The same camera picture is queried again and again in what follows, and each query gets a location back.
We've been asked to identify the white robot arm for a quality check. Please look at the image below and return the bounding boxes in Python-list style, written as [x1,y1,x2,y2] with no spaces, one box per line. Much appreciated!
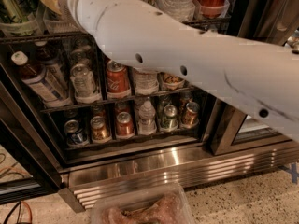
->
[40,0,299,141]

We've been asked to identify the green can top shelf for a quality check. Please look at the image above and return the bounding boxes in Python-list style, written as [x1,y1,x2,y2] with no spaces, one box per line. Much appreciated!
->
[0,0,37,36]

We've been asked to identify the green can shelf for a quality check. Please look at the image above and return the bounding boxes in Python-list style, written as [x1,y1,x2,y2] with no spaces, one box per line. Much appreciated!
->
[160,105,178,131]
[0,0,37,36]

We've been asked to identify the silver can middle shelf front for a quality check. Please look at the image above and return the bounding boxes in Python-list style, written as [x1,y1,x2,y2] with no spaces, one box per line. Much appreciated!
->
[70,63,101,104]

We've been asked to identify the red coca cola can front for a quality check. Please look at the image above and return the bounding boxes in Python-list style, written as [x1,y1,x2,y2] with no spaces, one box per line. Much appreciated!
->
[106,60,131,99]

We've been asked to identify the clear water bottle top shelf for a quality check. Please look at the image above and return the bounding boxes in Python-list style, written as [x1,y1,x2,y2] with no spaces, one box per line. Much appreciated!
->
[155,0,195,21]

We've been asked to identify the water bottle middle shelf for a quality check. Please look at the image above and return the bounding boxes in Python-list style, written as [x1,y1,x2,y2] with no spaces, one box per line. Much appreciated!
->
[134,69,159,95]

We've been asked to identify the blue can bottom shelf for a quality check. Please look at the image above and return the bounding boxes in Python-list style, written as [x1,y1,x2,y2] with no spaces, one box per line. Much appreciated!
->
[64,119,89,146]

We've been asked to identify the gold can bottom shelf left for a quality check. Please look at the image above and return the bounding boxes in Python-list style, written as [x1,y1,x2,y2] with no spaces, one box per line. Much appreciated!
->
[90,116,111,144]

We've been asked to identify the gold can shelf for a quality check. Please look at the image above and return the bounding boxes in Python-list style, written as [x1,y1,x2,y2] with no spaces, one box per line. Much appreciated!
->
[160,73,185,91]
[90,116,111,144]
[180,102,199,128]

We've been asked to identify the gold can middle shelf front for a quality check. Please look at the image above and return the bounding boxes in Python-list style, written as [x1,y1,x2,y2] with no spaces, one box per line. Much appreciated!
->
[160,73,185,91]

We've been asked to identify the red can bottom shelf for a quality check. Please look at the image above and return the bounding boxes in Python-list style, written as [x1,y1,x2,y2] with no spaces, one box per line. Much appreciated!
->
[116,112,135,138]

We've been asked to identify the water bottle bottom shelf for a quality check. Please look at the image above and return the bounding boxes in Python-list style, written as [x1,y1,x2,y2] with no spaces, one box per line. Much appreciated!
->
[138,100,156,135]

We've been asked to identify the green can bottom shelf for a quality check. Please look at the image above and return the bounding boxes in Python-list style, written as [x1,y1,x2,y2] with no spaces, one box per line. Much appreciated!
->
[160,105,178,131]

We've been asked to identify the gold can bottom shelf right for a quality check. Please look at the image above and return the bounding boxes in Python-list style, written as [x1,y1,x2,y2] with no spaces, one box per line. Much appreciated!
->
[180,102,199,128]

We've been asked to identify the fridge sliding glass door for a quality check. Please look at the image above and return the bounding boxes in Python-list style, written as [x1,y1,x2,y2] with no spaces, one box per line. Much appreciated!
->
[211,0,299,155]

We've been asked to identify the stainless fridge base grille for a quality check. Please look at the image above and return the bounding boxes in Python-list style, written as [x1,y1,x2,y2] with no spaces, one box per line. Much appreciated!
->
[59,140,299,212]

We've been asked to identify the iced tea bottle rear left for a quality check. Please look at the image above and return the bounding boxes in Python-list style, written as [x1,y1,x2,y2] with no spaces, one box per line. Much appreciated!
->
[35,41,68,90]

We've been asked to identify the iced tea bottle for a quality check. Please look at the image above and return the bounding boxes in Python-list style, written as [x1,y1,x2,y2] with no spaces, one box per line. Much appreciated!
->
[11,51,68,103]
[35,41,68,90]

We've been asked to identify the iced tea bottle front left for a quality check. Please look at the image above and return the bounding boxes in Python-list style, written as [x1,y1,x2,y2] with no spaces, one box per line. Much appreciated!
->
[11,51,68,103]

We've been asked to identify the clear plastic container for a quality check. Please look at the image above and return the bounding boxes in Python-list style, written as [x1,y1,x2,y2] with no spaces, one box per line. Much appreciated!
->
[91,183,195,224]

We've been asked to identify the orange and black cables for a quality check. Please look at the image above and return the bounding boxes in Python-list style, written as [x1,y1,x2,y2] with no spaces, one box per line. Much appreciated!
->
[1,200,34,224]

